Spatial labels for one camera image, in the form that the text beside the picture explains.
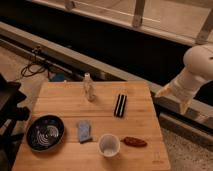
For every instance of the dark patterned bowl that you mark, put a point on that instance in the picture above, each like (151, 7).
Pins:
(45, 133)

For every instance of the blue object on floor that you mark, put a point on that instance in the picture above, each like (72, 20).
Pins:
(58, 78)

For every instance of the clear plastic bottle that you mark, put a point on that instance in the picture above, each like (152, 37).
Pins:
(88, 87)

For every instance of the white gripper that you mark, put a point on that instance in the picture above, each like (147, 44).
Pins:
(183, 94)

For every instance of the white ceramic cup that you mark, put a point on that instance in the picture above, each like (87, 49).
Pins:
(109, 145)

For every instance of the brown oblong food item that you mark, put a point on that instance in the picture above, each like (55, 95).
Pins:
(135, 142)

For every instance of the blue cloth piece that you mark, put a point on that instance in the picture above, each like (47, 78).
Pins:
(83, 131)

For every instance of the black tripod stand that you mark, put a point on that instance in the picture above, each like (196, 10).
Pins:
(10, 96)

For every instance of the black white striped eraser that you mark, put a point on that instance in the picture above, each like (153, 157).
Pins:
(120, 105)

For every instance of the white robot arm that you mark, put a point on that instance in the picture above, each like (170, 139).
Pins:
(197, 71)

